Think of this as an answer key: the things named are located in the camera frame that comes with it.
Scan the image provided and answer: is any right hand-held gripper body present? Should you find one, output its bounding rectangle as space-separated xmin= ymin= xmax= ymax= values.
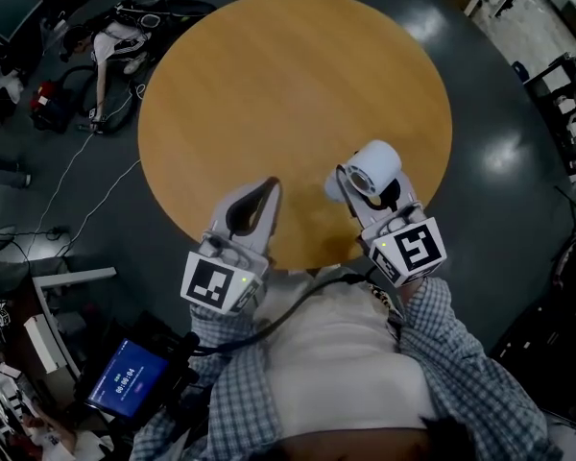
xmin=359 ymin=203 xmax=448 ymax=288

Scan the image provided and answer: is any person's torso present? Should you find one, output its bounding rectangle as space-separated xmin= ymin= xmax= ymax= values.
xmin=133 ymin=265 xmax=563 ymax=461

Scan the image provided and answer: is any black equipment case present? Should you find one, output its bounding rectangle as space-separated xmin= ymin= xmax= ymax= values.
xmin=489 ymin=300 xmax=576 ymax=434

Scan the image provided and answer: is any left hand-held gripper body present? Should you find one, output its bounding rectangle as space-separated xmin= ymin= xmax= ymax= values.
xmin=180 ymin=230 xmax=273 ymax=315

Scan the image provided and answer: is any grey shelf frame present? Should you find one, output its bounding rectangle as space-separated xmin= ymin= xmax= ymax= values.
xmin=31 ymin=266 xmax=119 ymax=388

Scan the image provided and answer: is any white tape roll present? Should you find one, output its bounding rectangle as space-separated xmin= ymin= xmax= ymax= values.
xmin=324 ymin=139 xmax=403 ymax=205

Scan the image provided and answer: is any white box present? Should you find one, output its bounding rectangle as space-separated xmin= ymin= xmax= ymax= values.
xmin=22 ymin=313 xmax=62 ymax=375

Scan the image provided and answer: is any red and blue vacuum cleaner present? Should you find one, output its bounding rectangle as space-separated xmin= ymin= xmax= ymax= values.
xmin=28 ymin=79 xmax=78 ymax=133

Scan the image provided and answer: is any black cable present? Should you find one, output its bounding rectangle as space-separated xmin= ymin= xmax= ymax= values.
xmin=191 ymin=271 xmax=380 ymax=357

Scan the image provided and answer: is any leopard print scrunchie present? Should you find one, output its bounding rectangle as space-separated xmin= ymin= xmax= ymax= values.
xmin=370 ymin=285 xmax=400 ymax=319

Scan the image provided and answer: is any person's right forearm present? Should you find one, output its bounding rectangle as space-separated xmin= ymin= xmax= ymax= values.
xmin=388 ymin=276 xmax=498 ymax=369

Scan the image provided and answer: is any white floor cable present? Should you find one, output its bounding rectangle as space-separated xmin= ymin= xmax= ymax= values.
xmin=23 ymin=158 xmax=144 ymax=261
xmin=36 ymin=130 xmax=100 ymax=233

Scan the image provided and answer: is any black frame cart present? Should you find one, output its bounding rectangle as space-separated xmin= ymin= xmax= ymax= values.
xmin=522 ymin=51 xmax=576 ymax=178

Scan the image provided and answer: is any black tablet with blue screen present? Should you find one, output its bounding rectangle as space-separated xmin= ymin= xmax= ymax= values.
xmin=84 ymin=336 xmax=174 ymax=422

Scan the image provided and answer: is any person's left forearm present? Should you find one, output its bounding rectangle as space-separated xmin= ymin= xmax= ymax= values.
xmin=187 ymin=303 xmax=273 ymax=402

